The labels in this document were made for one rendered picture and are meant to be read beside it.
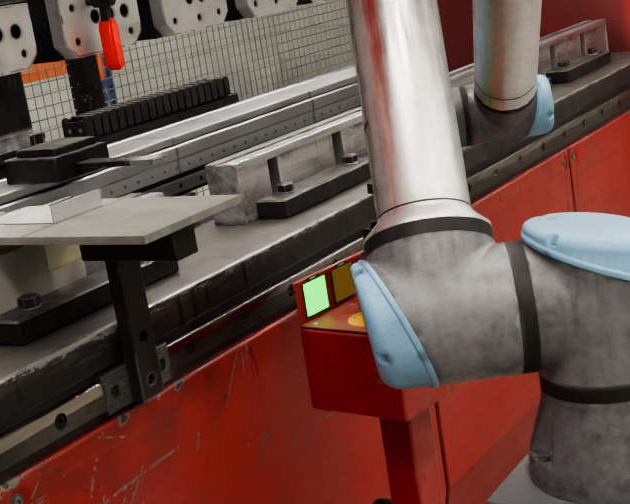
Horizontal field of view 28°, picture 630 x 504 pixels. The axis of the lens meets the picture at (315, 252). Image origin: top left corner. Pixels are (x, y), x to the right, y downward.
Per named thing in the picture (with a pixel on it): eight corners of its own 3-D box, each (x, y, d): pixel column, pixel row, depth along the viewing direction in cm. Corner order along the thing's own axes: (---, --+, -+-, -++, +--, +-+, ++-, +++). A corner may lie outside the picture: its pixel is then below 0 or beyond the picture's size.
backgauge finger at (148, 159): (136, 179, 178) (130, 145, 177) (6, 185, 192) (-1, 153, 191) (187, 161, 188) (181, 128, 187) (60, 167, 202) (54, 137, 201)
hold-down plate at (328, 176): (286, 219, 190) (283, 199, 189) (257, 219, 192) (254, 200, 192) (381, 173, 214) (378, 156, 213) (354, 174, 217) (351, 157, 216)
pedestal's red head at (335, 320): (407, 423, 161) (388, 289, 157) (311, 409, 171) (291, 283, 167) (488, 369, 175) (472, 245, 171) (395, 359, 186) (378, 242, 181)
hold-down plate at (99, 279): (22, 346, 144) (17, 322, 143) (-11, 344, 147) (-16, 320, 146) (180, 270, 168) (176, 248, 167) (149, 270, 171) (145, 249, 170)
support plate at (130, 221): (145, 244, 132) (144, 235, 132) (-28, 245, 146) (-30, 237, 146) (242, 202, 147) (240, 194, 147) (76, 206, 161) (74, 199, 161)
